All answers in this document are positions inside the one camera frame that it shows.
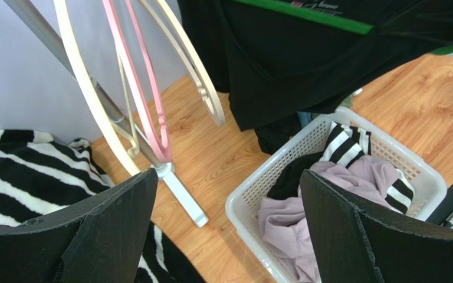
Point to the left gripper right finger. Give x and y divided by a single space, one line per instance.
356 240

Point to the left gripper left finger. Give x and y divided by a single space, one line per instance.
99 239

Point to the mauve tank top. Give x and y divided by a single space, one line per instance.
285 230

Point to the cream plastic hanger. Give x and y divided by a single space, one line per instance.
83 78

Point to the black white striped tank top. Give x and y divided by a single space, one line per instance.
347 161

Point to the wooden hanger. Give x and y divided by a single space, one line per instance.
176 35

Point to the blue tank top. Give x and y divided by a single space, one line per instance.
305 118

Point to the olive green tank top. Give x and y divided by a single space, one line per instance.
347 102

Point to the black top on green hanger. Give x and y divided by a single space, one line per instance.
271 68

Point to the green plastic hanger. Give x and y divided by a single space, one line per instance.
358 25

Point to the white plastic laundry basket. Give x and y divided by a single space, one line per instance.
244 202

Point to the zebra striped blanket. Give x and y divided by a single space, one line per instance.
39 176

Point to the metal clothes rack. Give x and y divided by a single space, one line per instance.
134 127

